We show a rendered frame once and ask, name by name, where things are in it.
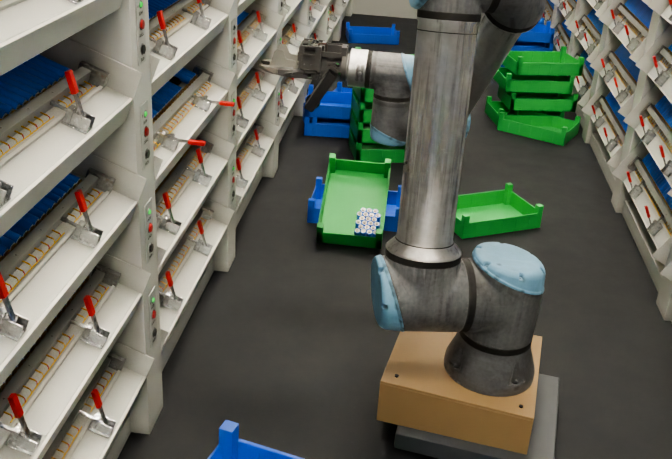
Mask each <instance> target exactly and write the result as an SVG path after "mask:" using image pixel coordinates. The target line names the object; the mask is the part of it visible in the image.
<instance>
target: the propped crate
mask: <svg viewBox="0 0 672 459"><path fill-rule="evenodd" d="M390 171H391V159H385V163H375V162H364V161H354V160H344V159H336V154H334V153H330V155H329V164H328V170H327V175H326V181H325V186H324V192H323V197H322V203H321V209H320V214H319V220H318V222H317V242H320V243H329V244H339V245H348V246H357V247H367V248H376V249H381V247H382V239H383V231H384V223H385V214H386V206H387V198H388V188H389V180H390ZM361 208H366V210H367V209H368V208H371V209H372V211H373V209H377V210H378V213H379V214H380V215H381V220H380V229H378V228H377V229H376V237H367V236H358V235H354V230H355V223H356V220H357V212H359V211H360V209H361Z"/></svg>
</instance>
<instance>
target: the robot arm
mask: <svg viewBox="0 0 672 459"><path fill-rule="evenodd" d="M409 3H410V6H411V7H413V8H414V9H418V10H417V20H418V25H417V36H416V46H415V56H414V55H408V54H404V53H401V54H400V53H390V52H381V51H371V50H363V49H353V48H352V49H351V50H350V54H349V52H348V46H349V44H340V43H330V42H325V40H318V39H308V38H304V40H303V41H302V42H301V44H300V45H299V52H298V55H296V54H291V53H290V52H289V50H288V47H287V45H285V44H280V45H279V46H278V48H277V50H275V51H274V54H273V57H272V60H261V63H262V64H258V67H259V68H261V69H262V70H264V71H266V72H269V73H272V74H276V75H279V76H285V77H290V78H302V79H310V80H316V79H320V82H319V83H318V85H317V86H316V88H315V89H314V91H313V92H312V93H311V94H310V95H308V96H307V98H306V102H305V106H304V108H305V109H306V110H308V111H309V112H313V111H314V110H315V109H316V108H317V107H319V105H320V102H321V99H322V98H323V97H324V95H325V94H326V92H327V91H328V89H329V88H330V87H331V85H332V84H333V82H334V81H335V79H336V78H337V75H338V73H341V74H340V81H342V82H346V81H347V85H348V86H351V87H361V88H369V89H374V95H373V105H372V115H371V123H370V137H371V138H372V140H374V141H375V142H377V143H380V144H383V145H387V146H393V147H396V146H398V147H401V146H404V145H405V144H406V146H405V156H404V166H403V177H402V187H401V197H400V207H399V217H398V227H397V234H396V235H395V236H394V237H393V238H392V239H390V240H389V241H388V242H387V243H386V249H385V255H377V256H375V257H374V258H373V260H372V265H371V295H372V304H373V310H374V314H375V318H376V321H377V323H378V324H379V326H380V327H381V328H383V329H386V330H395V331H401V332H404V331H411V332H457V333H456V335H455V336H454V338H453V339H452V341H451V342H450V343H449V345H448V346H447V348H446V351H445V356H444V367H445V370H446V372H447V373H448V375H449V376H450V377H451V378H452V379H453V380H454V381H455V382H457V383H458V384H459V385H461V386H463V387H464V388H466V389H469V390H471V391H473V392H476V393H479V394H483V395H488V396H495V397H508V396H514V395H518V394H521V393H523V392H525V391H526V390H527V389H529V387H530V386H531V385H532V382H533V379H534V374H535V365H534V360H533V355H532V350H531V343H532V338H533V334H534V330H535V325H536V321H537V317H538V312H539V308H540V303H541V299H542V295H543V292H544V282H545V268H544V266H543V264H542V263H541V262H540V261H539V260H538V259H537V258H536V257H535V256H534V255H532V254H530V253H529V252H528V251H526V250H524V249H522V248H519V247H517V246H514V245H510V244H506V243H503V244H501V243H499V242H485V243H481V244H479V245H477V246H476V248H475V249H474V250H473V252H472V258H461V255H462V252H461V250H460V248H459V247H458V246H457V245H456V244H455V243H454V241H453V237H454V229H455V220H456V212H457V203H458V195H459V186H460V178H461V169H462V161H463V152H464V144H465V138H466V137H467V135H468V132H469V129H470V123H471V116H470V113H471V111H472V110H473V108H474V107H475V105H476V104H477V102H478V100H479V99H480V97H481V96H482V94H483V93H484V91H485V89H486V88H487V86H488V85H489V83H490V82H491V80H492V79H493V77H494V75H495V74H496V72H497V71H498V69H499V68H500V66H501V64H502V63H503V61H504V60H505V58H506V57H507V55H508V54H509V52H510V50H511V49H512V47H513V46H514V44H515V43H516V41H517V39H518V38H519V36H520V35H521V33H525V32H528V31H530V30H531V29H533V28H534V27H535V26H536V24H537V23H538V21H539V20H540V18H541V17H542V15H543V13H544V10H545V7H546V0H409ZM481 13H483V14H482V16H481ZM308 40H311V41H308ZM336 63H339V64H340V65H337V64H336Z"/></svg>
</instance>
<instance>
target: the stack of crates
mask: <svg viewBox="0 0 672 459"><path fill-rule="evenodd" d="M373 95H374V89H369V88H361V87H352V101H351V115H350V130H349V146H350V149H351V152H352V154H353V157H354V159H355V161H364V162H375V163H385V159H391V163H404V156H405V146H406V144H405V145H404V146H401V147H398V146H396V147H393V146H387V145H383V144H380V143H377V142H375V141H374V140H372V138H371V137H370V123H371V115H372V105H373Z"/></svg>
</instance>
